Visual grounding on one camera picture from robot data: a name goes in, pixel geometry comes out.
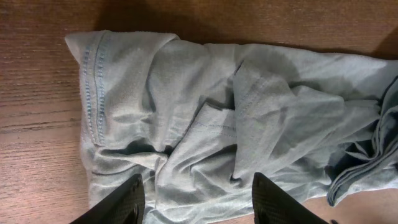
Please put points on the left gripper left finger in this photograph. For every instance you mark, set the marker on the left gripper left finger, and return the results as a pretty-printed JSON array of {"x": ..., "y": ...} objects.
[{"x": 125, "y": 205}]

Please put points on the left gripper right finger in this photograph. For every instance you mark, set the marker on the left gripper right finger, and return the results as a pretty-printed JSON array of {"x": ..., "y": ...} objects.
[{"x": 274, "y": 206}]

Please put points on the light blue t-shirt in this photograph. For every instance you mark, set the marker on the light blue t-shirt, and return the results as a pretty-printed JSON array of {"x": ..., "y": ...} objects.
[{"x": 198, "y": 121}]

